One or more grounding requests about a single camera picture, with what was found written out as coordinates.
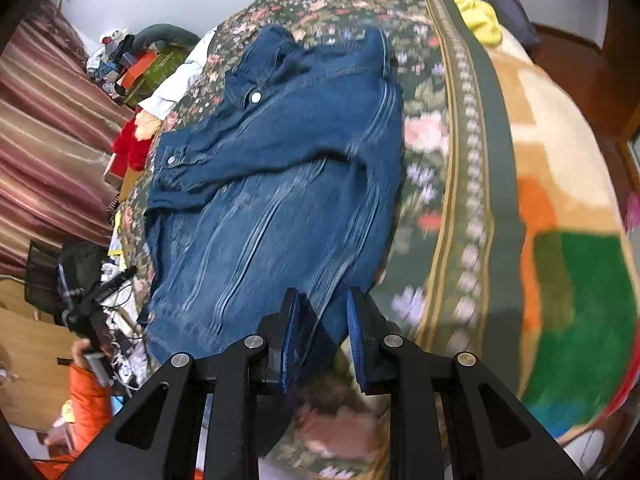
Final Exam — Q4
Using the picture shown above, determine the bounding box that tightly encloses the white shirt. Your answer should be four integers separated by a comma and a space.
138, 27, 219, 122

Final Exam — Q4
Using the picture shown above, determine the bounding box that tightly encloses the red plush toy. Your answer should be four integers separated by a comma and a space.
110, 109, 174, 172

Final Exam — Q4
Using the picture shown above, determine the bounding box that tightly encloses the grey backpack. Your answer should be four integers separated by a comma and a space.
480, 0, 543, 52

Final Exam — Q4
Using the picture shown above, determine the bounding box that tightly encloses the light wooden desk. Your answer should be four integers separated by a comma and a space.
0, 279, 77, 432

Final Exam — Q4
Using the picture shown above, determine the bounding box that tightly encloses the orange box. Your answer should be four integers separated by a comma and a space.
121, 52, 159, 89

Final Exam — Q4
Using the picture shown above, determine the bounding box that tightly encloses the blue denim jacket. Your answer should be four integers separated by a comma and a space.
144, 25, 407, 456

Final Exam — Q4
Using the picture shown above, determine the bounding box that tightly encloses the black mesh basket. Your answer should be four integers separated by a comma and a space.
24, 239, 65, 313

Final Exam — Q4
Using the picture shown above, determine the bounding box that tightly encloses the yellow cloth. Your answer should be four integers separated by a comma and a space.
444, 0, 504, 47

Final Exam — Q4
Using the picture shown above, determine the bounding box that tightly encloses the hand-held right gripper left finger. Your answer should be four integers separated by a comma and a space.
62, 287, 303, 480

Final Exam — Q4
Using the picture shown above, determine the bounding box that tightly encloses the pile of clothes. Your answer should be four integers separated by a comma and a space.
86, 29, 147, 87

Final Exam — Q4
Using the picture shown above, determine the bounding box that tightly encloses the tangle of white cables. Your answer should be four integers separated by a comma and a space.
99, 260, 152, 393

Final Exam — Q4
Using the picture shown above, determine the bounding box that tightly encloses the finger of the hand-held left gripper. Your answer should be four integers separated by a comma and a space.
75, 266, 139, 313

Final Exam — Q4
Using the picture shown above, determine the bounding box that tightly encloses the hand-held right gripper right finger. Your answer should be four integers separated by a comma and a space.
346, 286, 586, 480

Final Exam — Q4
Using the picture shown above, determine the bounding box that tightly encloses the person's left forearm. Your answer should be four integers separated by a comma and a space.
34, 361, 117, 480

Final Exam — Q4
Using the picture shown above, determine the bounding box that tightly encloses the colourful patchwork blanket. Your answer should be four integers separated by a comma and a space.
486, 24, 640, 450

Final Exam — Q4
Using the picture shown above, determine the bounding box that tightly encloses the grey pillow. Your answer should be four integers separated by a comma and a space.
133, 23, 202, 52

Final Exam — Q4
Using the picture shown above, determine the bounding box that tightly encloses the striped pink curtain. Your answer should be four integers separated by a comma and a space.
0, 0, 135, 277

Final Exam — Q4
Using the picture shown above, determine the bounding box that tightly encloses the wooden nightstand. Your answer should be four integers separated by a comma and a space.
102, 162, 137, 188

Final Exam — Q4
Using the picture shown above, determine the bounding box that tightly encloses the floral bed cover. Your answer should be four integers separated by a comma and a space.
117, 0, 527, 480

